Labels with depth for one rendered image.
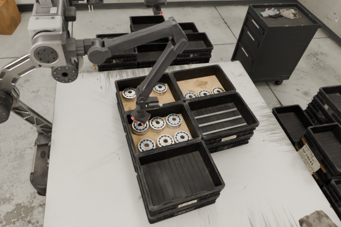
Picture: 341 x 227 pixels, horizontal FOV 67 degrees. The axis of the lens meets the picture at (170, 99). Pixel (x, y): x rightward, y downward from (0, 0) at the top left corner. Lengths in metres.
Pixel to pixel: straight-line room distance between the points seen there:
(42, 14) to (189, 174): 1.08
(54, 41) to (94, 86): 0.99
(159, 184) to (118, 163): 0.33
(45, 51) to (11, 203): 1.59
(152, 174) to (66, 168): 0.53
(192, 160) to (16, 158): 1.70
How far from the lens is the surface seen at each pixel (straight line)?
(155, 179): 1.46
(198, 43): 2.98
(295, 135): 2.70
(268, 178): 1.78
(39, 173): 2.27
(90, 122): 1.86
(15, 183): 2.59
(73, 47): 1.16
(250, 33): 3.03
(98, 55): 1.16
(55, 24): 1.23
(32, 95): 3.17
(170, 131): 1.63
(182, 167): 1.51
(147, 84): 1.32
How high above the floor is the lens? 2.15
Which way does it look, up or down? 47 degrees down
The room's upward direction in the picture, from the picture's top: 8 degrees clockwise
